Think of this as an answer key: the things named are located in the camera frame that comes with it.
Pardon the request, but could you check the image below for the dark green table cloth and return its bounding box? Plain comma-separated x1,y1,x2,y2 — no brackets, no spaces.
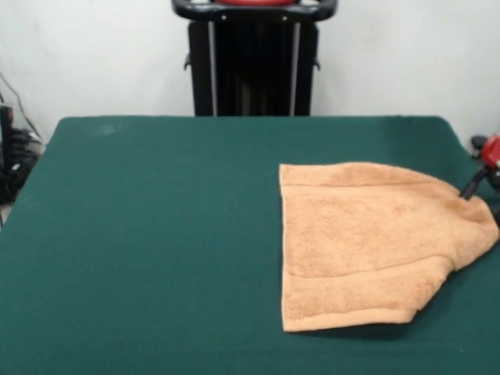
0,115,500,375

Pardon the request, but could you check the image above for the black robot pedestal with handle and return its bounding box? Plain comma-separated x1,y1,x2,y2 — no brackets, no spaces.
170,0,337,117

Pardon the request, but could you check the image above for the black cable bundle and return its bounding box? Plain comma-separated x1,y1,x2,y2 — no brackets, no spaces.
9,127,45,158

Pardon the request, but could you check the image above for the peach terry towel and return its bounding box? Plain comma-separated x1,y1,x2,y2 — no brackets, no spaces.
278,162,500,334

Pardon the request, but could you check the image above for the black box with red mark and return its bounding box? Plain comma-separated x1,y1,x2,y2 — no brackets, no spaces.
0,104,16,173

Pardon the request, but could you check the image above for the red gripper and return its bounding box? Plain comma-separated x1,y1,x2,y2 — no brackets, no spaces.
459,131,500,228

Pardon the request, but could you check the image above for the black bag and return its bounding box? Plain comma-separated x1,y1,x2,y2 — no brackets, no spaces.
0,159,30,205

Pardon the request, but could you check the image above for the black office chair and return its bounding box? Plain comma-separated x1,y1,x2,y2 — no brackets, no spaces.
470,134,492,161

